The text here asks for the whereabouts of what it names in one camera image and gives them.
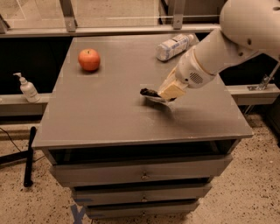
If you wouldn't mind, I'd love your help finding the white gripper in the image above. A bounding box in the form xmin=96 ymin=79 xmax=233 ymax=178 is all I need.
xmin=157 ymin=46 xmax=215 ymax=100

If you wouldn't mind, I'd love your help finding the black rxbar chocolate wrapper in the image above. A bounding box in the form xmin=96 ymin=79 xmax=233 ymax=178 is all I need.
xmin=140 ymin=88 xmax=175 ymax=103

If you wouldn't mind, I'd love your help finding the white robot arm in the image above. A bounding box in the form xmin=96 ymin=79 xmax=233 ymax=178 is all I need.
xmin=157 ymin=0 xmax=280 ymax=101

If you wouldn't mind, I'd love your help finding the red apple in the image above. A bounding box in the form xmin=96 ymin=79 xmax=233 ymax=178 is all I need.
xmin=78 ymin=48 xmax=101 ymax=72

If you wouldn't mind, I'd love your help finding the clear plastic water bottle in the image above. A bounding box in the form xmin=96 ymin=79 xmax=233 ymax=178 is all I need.
xmin=156 ymin=34 xmax=194 ymax=61

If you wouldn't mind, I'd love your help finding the grey drawer cabinet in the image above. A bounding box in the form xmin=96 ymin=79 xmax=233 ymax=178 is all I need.
xmin=32 ymin=32 xmax=254 ymax=221

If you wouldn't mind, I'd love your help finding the top grey drawer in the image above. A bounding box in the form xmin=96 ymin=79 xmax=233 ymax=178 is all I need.
xmin=50 ymin=154 xmax=233 ymax=187

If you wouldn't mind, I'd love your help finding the grey drawer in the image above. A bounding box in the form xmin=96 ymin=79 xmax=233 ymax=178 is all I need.
xmin=72 ymin=183 xmax=212 ymax=206
xmin=86 ymin=199 xmax=199 ymax=219
xmin=50 ymin=154 xmax=233 ymax=187

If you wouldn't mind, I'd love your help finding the grey metal railing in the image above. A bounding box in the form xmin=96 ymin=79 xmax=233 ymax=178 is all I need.
xmin=0 ymin=0 xmax=227 ymax=38

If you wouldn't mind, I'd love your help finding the bottom grey drawer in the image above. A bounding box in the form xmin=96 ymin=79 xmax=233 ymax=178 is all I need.
xmin=86 ymin=199 xmax=199 ymax=219

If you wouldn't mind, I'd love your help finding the middle grey drawer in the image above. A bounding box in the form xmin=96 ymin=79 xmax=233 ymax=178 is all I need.
xmin=72 ymin=183 xmax=212 ymax=206

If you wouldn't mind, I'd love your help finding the white pump dispenser bottle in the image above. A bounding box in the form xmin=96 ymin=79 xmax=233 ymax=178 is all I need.
xmin=15 ymin=73 xmax=40 ymax=103

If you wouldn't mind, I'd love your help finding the blue tape cross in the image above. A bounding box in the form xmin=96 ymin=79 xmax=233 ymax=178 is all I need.
xmin=70 ymin=205 xmax=86 ymax=224

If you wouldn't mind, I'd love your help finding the black stand leg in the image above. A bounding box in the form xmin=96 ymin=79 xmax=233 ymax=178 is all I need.
xmin=0 ymin=127 xmax=37 ymax=187

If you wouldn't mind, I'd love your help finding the black cable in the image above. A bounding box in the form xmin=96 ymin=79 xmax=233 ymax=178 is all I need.
xmin=0 ymin=127 xmax=23 ymax=153

